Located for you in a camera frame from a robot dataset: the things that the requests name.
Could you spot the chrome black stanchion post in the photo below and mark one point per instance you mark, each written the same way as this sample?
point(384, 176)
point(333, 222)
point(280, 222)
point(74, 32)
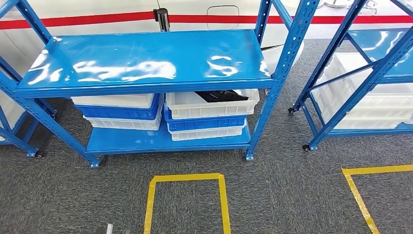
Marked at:
point(163, 19)

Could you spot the yellow floor tape square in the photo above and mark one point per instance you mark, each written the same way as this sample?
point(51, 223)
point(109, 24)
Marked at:
point(358, 200)
point(148, 206)

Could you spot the black ribbed plastic part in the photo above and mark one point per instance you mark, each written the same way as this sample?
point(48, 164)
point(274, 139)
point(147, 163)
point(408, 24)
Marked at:
point(222, 96)

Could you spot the blue plastic bin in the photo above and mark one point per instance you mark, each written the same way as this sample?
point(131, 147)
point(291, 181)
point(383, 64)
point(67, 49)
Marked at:
point(206, 124)
point(119, 113)

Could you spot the white car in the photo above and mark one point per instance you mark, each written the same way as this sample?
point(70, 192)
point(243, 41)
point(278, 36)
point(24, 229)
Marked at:
point(96, 6)

